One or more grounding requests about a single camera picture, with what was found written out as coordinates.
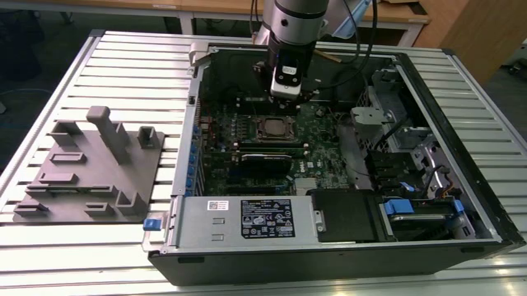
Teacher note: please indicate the silver CPU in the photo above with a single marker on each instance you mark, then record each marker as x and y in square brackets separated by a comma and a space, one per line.
[277, 126]

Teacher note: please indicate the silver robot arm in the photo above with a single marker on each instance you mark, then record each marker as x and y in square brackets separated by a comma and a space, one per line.
[297, 21]

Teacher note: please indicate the CPU socket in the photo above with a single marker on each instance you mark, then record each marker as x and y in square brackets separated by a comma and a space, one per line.
[277, 138]

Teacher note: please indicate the pale blue slot latch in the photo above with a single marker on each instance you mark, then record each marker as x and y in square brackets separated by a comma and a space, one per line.
[290, 178]

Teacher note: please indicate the metal drive cage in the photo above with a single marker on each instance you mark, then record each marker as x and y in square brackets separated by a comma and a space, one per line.
[381, 78]

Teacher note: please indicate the green motherboard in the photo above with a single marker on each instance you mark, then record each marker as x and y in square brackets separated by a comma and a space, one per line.
[330, 154]

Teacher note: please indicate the black graphics card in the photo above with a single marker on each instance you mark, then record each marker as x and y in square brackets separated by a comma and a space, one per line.
[264, 168]

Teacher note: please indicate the silver chipset heatsink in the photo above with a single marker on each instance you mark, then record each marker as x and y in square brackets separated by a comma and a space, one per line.
[306, 183]

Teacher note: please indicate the wooden cabinet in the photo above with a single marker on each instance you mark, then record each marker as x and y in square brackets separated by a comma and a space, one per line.
[474, 31]

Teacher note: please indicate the black plastic block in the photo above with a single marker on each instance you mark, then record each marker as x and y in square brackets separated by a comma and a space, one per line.
[392, 168]

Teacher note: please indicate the black plastic shroud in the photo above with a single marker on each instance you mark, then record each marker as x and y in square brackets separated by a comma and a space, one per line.
[346, 216]

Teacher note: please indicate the hard disk in blue carrier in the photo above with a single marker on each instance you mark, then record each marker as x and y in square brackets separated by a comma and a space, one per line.
[397, 206]

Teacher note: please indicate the grey power supply unit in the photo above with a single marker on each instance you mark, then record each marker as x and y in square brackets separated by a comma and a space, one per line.
[198, 222]

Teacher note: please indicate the grey parts rack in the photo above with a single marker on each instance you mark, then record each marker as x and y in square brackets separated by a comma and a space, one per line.
[95, 172]

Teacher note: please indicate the blue case latch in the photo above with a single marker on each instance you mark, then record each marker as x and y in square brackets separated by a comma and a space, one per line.
[151, 224]

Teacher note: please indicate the black PC case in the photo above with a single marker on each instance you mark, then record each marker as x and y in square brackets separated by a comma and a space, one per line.
[289, 268]

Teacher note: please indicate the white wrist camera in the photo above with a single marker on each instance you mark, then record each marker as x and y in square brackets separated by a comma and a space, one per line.
[286, 87]

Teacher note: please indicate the wooden desk white frame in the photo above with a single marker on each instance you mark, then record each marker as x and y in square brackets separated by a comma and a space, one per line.
[396, 17]
[103, 3]

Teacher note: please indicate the silver metal bracket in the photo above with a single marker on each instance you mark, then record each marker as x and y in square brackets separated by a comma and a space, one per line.
[366, 121]

